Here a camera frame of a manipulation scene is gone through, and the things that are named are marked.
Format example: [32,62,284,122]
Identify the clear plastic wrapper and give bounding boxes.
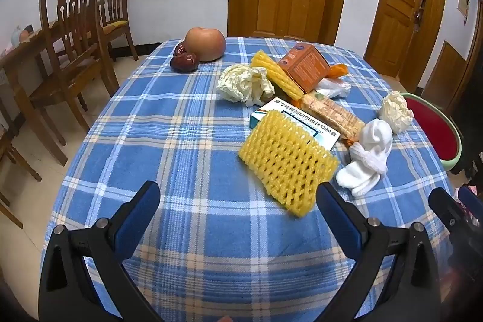
[315,77,351,99]

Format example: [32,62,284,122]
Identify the wooden dining table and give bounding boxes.
[0,22,99,167]

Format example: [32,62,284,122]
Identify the cracker packet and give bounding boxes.
[300,91,366,142]

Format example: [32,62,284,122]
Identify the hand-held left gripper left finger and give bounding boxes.
[39,180,163,322]

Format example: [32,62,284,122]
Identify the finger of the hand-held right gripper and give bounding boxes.
[429,187,464,234]
[456,185,483,226]

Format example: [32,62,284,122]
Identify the white medicine box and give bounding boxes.
[251,97,341,151]

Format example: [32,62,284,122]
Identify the blue plaid tablecloth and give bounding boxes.
[44,37,459,322]

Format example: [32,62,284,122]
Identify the white tissue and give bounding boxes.
[378,91,414,134]
[216,64,275,107]

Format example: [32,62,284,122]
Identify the white socks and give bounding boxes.
[335,119,394,198]

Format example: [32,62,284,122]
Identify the red basin with green rim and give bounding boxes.
[400,93,463,172]

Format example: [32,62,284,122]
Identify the orange-brown apple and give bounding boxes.
[184,27,226,62]

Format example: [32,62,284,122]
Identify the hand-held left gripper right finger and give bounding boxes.
[313,182,442,322]

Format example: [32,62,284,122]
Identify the orange cardboard box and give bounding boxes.
[277,43,332,89]

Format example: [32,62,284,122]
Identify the yellow foam fruit net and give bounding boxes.
[238,110,339,218]
[251,49,304,100]

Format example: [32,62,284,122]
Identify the yellow seat cushion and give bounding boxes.
[103,20,129,33]

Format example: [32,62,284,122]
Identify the wooden chair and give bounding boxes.
[0,126,42,228]
[97,0,139,62]
[29,0,120,145]

